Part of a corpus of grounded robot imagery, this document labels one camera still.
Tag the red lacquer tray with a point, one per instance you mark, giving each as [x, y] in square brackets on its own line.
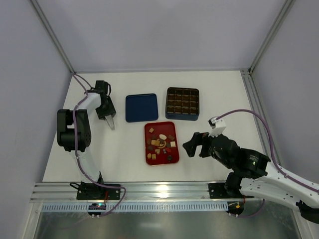
[152, 139]

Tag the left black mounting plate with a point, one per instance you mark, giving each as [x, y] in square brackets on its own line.
[89, 191]

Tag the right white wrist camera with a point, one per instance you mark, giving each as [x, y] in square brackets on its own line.
[217, 126]

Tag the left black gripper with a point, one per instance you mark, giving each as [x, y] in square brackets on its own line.
[106, 113]

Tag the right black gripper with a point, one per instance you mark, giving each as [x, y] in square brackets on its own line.
[202, 145]

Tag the blue chocolate tin box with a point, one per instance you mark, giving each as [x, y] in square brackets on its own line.
[182, 104]

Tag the white oval chocolate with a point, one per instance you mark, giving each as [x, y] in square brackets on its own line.
[162, 136]

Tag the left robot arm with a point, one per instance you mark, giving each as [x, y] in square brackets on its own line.
[74, 135]

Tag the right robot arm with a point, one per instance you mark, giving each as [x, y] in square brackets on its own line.
[255, 175]

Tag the black mounting plate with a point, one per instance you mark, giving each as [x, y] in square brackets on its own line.
[218, 191]
[89, 191]

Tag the right aluminium corner post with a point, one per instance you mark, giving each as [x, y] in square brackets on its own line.
[276, 25]

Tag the blue tin lid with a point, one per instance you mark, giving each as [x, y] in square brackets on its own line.
[141, 107]

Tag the slotted cable duct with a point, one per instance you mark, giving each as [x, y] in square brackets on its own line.
[129, 206]

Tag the left aluminium corner post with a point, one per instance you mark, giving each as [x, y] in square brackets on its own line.
[49, 30]

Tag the right aluminium side rail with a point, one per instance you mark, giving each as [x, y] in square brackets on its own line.
[256, 106]

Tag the aluminium front rail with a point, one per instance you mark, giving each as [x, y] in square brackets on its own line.
[143, 191]

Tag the aluminium corner post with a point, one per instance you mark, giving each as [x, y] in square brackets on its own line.
[276, 25]
[49, 30]

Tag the metal serving tongs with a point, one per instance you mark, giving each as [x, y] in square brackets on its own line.
[110, 121]

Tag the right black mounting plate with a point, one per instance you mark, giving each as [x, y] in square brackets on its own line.
[218, 191]

